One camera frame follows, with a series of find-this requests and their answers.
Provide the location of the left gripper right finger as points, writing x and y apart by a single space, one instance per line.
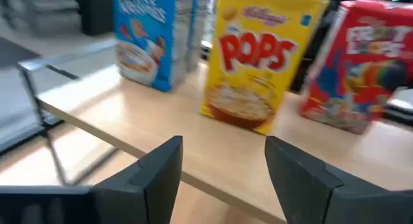
309 191

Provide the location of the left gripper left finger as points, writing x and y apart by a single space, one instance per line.
135 195

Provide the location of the red Froot Loops cereal box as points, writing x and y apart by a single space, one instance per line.
361 72

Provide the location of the blue Rice Krispies cereal box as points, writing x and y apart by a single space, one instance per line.
145 40

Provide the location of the black bin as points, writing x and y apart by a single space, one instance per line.
95 12

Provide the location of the black frame wooden shelf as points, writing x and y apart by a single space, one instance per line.
180 120

